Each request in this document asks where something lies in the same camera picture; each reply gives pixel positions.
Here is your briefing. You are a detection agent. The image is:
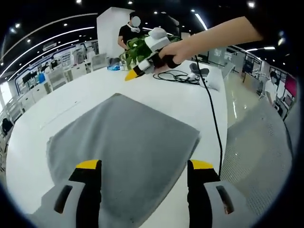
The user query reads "row of white cabinets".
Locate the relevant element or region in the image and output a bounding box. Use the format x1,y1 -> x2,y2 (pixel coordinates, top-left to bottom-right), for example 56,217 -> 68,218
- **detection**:
19,87 -> 52,112

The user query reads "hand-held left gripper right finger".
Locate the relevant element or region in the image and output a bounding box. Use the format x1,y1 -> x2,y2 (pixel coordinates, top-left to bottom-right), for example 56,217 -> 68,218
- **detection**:
187,159 -> 259,228

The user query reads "grey towel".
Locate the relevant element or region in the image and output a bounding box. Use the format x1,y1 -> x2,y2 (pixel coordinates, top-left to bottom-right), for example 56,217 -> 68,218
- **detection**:
46,93 -> 202,228

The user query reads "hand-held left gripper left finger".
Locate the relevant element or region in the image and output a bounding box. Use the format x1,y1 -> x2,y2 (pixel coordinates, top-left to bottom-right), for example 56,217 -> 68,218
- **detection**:
25,159 -> 103,228

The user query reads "grey and white device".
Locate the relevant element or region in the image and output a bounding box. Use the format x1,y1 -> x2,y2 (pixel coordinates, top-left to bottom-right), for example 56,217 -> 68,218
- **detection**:
189,63 -> 212,87

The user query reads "green potted plant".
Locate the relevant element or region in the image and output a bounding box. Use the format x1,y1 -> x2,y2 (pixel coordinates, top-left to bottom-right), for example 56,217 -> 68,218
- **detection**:
123,34 -> 183,71

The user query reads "white table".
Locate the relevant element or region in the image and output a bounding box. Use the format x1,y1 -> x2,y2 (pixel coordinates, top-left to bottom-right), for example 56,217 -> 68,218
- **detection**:
6,60 -> 230,228

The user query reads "white square pillar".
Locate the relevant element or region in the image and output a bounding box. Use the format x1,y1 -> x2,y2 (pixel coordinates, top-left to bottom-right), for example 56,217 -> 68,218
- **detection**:
96,6 -> 133,60

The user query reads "black bag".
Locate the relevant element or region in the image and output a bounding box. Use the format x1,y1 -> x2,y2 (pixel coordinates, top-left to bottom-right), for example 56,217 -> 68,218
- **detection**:
1,118 -> 14,133

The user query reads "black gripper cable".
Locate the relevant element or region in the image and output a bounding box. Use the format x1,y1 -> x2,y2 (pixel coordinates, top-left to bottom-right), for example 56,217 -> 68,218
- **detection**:
194,55 -> 224,178

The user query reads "blue plastic packet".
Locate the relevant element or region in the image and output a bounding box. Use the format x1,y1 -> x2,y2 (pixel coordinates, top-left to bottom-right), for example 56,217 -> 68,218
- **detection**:
107,58 -> 122,71

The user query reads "white office chair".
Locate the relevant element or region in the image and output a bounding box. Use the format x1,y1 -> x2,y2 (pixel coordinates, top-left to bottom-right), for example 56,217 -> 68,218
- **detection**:
91,53 -> 106,72
48,68 -> 66,91

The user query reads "long ceiling light strip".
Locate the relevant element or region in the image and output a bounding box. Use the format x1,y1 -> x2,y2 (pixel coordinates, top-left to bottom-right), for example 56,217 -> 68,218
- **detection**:
194,13 -> 209,30

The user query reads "person's right hand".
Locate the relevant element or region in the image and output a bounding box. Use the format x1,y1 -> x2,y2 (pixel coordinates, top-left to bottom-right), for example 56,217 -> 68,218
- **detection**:
153,40 -> 192,75

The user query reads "red wall screen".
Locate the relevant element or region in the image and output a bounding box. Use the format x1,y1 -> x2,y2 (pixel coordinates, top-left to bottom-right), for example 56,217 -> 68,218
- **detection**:
285,75 -> 297,97

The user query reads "coiled black cable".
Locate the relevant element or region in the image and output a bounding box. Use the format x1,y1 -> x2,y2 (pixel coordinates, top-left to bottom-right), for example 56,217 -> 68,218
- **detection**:
153,70 -> 201,85

